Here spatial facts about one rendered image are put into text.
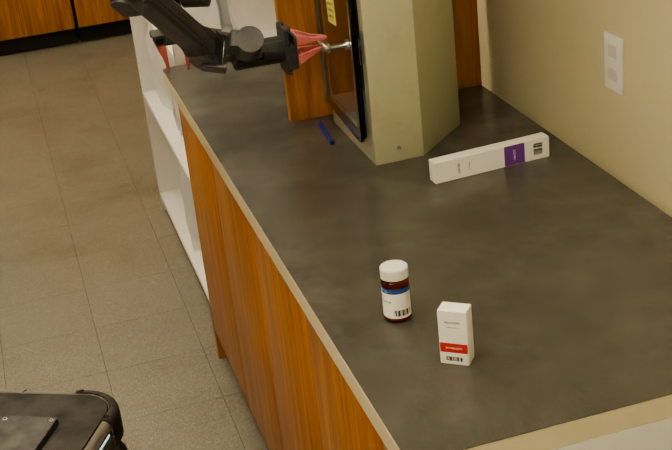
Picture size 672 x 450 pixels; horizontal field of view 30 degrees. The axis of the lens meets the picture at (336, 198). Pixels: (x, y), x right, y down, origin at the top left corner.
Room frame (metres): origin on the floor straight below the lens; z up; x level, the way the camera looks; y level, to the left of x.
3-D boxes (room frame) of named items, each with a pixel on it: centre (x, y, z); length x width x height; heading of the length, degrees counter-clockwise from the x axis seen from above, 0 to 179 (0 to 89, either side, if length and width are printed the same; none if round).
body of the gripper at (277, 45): (2.55, 0.10, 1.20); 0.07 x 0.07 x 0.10; 14
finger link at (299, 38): (2.57, 0.03, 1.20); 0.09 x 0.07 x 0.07; 104
